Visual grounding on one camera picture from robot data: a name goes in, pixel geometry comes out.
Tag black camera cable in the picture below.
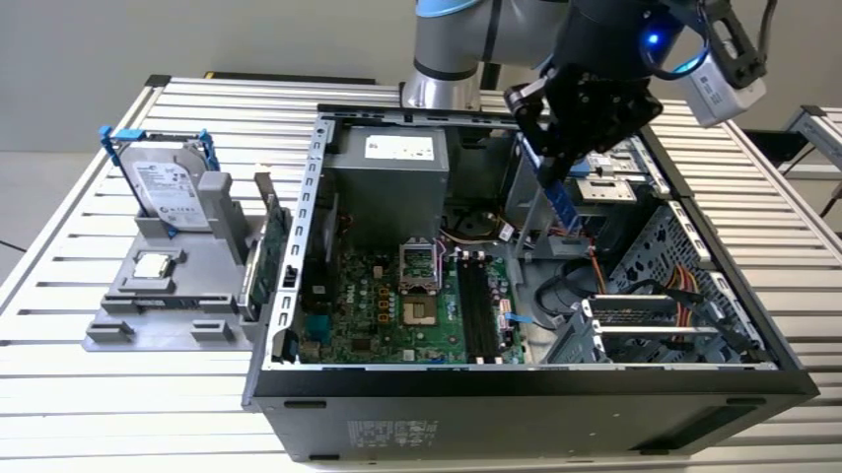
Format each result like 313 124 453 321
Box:
756 0 784 66

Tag metal slat side table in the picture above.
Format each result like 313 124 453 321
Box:
780 103 842 181

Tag silver optical drive cage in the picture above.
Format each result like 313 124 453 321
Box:
506 125 664 257

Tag black PC case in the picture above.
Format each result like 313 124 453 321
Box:
239 101 821 464

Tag grey parts rack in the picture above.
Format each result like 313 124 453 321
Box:
82 169 278 352

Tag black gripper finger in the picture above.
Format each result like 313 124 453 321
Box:
505 66 587 179
571 66 664 160

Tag yellow red orange wires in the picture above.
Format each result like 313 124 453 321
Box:
661 265 702 331

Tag green motherboard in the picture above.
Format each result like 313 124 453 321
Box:
295 245 527 366

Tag coiled black cable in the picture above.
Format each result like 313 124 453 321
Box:
533 268 591 330

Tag metal disk bay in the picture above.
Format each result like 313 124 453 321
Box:
545 290 732 366

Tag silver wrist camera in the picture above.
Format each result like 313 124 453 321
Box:
677 48 770 130

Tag orange wire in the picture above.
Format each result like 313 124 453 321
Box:
587 244 610 300

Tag grey power supply unit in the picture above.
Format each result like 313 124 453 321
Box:
322 125 453 247

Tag black RAM slot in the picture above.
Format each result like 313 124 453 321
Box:
471 253 503 365
457 253 489 365

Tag power supply wire bundle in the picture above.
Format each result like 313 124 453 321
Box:
438 227 510 248

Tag metal socket cover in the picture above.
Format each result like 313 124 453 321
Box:
399 236 441 295

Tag black round speaker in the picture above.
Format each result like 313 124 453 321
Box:
453 210 506 238

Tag thin metal locking lever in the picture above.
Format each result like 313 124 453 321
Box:
433 244 457 293

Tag CPU socket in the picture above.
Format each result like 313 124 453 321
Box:
402 294 441 327

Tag hard disk in blue carrier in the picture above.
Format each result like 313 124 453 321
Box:
98 125 224 238

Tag silver CPU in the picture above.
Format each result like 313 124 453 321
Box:
134 250 176 277

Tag graphics card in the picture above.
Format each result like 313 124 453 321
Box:
236 169 295 319

